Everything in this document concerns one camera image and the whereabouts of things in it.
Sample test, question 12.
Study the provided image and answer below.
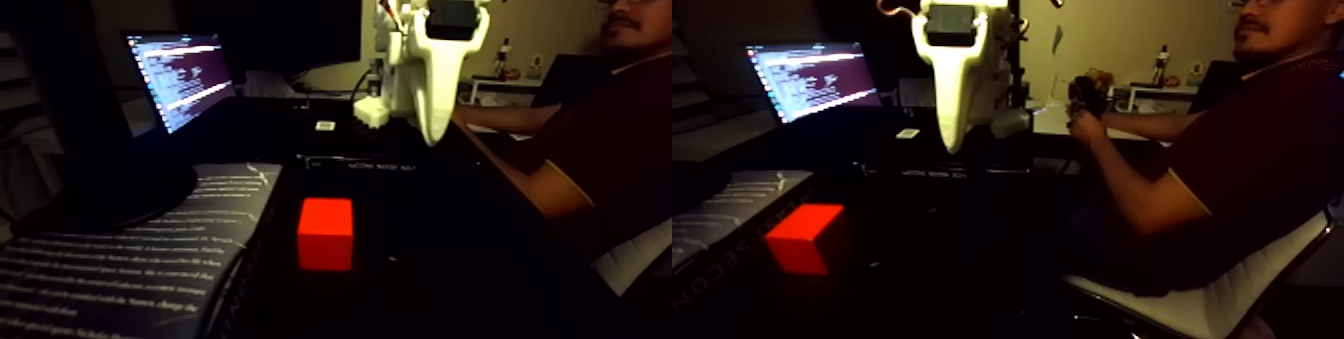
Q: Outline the red cube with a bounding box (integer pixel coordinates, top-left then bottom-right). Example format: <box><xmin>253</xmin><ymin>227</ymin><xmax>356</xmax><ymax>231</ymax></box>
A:
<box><xmin>297</xmin><ymin>198</ymin><xmax>355</xmax><ymax>272</ymax></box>

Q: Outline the dark leader arm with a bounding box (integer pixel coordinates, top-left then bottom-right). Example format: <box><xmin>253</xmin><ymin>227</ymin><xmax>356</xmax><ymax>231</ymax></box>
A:
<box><xmin>1065</xmin><ymin>68</ymin><xmax>1117</xmax><ymax>138</ymax></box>

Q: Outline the person's left hand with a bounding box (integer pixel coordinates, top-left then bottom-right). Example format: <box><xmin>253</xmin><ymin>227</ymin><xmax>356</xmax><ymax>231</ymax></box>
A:
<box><xmin>1068</xmin><ymin>110</ymin><xmax>1107</xmax><ymax>149</ymax></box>

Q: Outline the white desk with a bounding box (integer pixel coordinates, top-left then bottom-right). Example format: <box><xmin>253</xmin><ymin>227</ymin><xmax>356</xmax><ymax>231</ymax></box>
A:
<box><xmin>467</xmin><ymin>73</ymin><xmax>547</xmax><ymax>106</ymax></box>

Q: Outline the black flat monitor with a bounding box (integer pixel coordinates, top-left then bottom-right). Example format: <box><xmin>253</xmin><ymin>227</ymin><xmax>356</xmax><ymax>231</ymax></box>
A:
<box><xmin>173</xmin><ymin>0</ymin><xmax>364</xmax><ymax>80</ymax></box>

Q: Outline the open laptop with lit screen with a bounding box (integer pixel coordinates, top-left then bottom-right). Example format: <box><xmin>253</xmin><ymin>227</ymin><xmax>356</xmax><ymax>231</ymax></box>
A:
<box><xmin>123</xmin><ymin>31</ymin><xmax>238</xmax><ymax>138</ymax></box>

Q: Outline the black book with white text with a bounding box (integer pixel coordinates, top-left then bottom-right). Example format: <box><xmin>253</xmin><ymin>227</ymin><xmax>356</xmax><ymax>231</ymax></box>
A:
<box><xmin>0</xmin><ymin>162</ymin><xmax>285</xmax><ymax>339</ymax></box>

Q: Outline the person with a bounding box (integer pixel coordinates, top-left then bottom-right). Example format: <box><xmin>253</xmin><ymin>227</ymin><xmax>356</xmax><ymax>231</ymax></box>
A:
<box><xmin>1065</xmin><ymin>0</ymin><xmax>1344</xmax><ymax>298</ymax></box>

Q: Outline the white office chair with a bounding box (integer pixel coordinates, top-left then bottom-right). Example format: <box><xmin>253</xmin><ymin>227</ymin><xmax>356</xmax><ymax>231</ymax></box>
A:
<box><xmin>1060</xmin><ymin>204</ymin><xmax>1340</xmax><ymax>339</ymax></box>

